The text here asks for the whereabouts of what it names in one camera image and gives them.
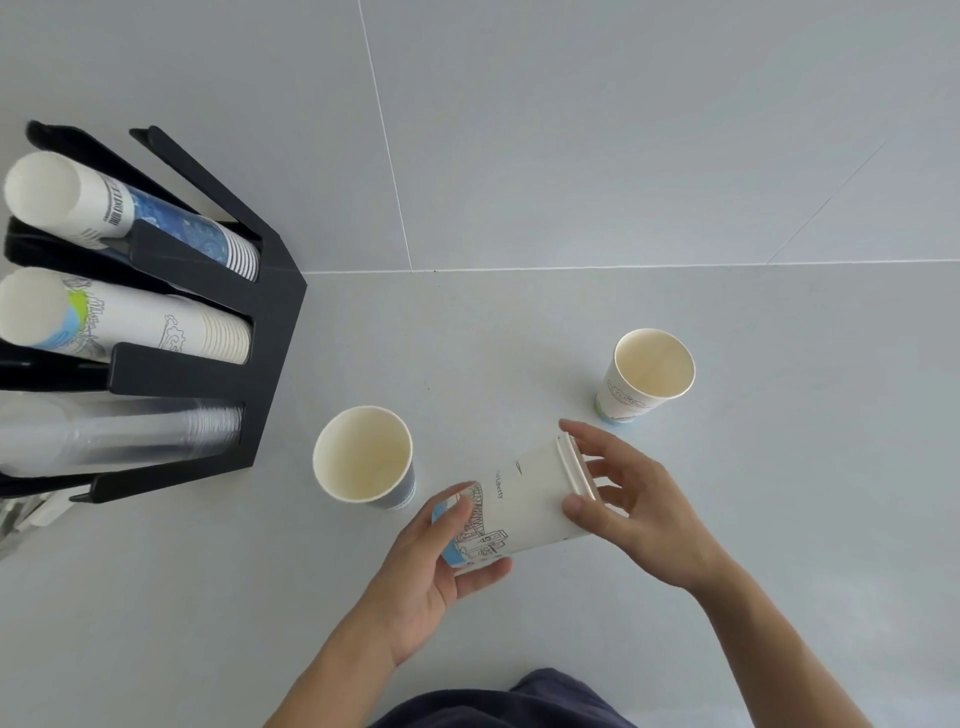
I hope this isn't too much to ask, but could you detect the person's right hand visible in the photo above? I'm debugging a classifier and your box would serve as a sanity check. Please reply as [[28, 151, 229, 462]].
[[558, 418, 725, 595]]

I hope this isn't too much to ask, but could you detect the person's left hand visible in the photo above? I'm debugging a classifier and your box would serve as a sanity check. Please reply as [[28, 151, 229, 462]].
[[358, 481, 516, 670]]

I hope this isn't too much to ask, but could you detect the nested white paper cup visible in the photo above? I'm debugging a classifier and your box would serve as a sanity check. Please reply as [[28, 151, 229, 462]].
[[567, 433, 603, 502]]

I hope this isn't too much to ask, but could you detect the paper cup with city print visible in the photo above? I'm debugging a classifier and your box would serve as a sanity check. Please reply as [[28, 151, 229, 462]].
[[431, 437, 591, 577]]

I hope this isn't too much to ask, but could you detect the person's right forearm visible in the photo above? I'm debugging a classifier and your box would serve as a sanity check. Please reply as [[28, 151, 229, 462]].
[[686, 551, 876, 728]]

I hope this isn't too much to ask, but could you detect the person's left forearm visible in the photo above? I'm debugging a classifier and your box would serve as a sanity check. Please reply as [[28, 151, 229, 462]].
[[262, 598, 399, 728]]

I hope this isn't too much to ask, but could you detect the person's dark blue clothing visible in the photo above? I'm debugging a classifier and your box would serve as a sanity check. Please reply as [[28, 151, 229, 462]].
[[371, 667, 640, 728]]

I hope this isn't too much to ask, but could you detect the paper cup with green-blue print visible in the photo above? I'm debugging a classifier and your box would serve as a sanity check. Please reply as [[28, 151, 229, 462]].
[[594, 327, 696, 426]]

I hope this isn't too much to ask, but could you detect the paper cup with dark side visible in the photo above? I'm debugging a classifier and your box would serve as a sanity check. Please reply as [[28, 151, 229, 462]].
[[312, 405, 417, 513]]

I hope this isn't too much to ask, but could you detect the black cup holder rack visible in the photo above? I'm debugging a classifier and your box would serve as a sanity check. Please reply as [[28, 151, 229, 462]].
[[0, 120, 309, 505]]

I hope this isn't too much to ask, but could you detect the stack of clear plastic cups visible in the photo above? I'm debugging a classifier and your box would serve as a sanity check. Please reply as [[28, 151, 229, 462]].
[[0, 397, 246, 478]]

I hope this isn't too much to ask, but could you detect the stack of green print cups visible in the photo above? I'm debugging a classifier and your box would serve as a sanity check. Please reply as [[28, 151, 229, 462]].
[[0, 267, 252, 366]]

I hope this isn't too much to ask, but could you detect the white plastic object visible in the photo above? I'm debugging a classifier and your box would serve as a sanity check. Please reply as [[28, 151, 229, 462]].
[[0, 491, 72, 561]]

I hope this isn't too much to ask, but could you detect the stack of blue print cups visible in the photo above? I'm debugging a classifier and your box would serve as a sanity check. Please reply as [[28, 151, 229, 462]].
[[3, 151, 261, 282]]

